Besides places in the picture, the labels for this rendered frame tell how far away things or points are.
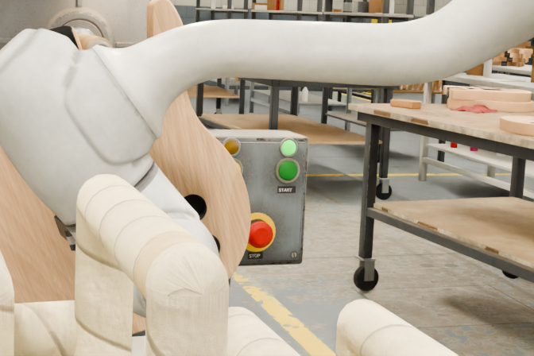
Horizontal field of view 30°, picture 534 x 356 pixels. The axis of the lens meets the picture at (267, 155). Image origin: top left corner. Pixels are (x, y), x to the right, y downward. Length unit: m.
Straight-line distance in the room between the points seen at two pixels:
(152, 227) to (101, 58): 0.48
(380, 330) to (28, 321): 0.19
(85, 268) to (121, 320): 0.04
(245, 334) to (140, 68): 0.40
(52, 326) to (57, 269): 0.72
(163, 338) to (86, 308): 0.17
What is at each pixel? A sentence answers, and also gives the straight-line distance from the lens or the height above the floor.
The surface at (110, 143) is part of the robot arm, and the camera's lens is 0.87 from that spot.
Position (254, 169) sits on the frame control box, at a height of 1.07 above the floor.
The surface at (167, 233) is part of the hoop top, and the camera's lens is 0.41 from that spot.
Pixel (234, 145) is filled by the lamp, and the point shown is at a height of 1.11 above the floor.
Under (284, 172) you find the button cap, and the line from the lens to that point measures 1.51.
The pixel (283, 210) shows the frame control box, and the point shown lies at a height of 1.01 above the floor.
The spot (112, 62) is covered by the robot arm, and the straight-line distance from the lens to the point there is 0.89.
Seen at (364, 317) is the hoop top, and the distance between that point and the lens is 0.60.
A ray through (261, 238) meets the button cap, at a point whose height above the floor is 0.97.
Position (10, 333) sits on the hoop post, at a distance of 0.38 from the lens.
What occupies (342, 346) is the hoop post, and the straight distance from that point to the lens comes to 0.62.
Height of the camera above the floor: 1.30
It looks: 8 degrees down
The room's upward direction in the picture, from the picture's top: 3 degrees clockwise
